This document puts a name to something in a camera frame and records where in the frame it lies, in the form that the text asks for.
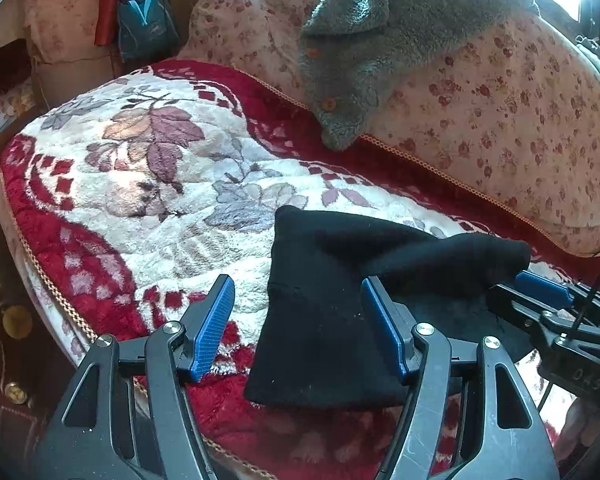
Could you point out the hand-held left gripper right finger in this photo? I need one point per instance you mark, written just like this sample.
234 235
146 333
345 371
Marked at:
380 320

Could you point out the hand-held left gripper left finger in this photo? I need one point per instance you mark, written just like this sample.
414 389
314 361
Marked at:
215 320

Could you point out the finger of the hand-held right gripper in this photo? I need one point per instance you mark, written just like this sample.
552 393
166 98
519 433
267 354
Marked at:
525 312
545 286

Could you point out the black pants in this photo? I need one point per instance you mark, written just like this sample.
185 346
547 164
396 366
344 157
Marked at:
320 310

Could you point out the person's right hand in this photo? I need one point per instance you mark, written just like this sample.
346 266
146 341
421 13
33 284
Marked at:
582 427

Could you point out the red and white floral blanket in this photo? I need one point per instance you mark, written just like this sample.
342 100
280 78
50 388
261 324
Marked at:
145 185

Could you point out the floral sofa backrest cushion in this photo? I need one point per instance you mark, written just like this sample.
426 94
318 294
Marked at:
505 125

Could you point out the dark wooden cabinet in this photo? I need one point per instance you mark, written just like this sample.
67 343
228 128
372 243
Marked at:
15 360

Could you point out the grey fleece garment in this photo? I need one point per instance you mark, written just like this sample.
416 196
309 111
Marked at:
380 60

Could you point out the teal bag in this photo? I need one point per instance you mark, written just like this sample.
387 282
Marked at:
147 30

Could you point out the folded floral bedding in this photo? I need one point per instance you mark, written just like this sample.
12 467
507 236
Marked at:
65 5

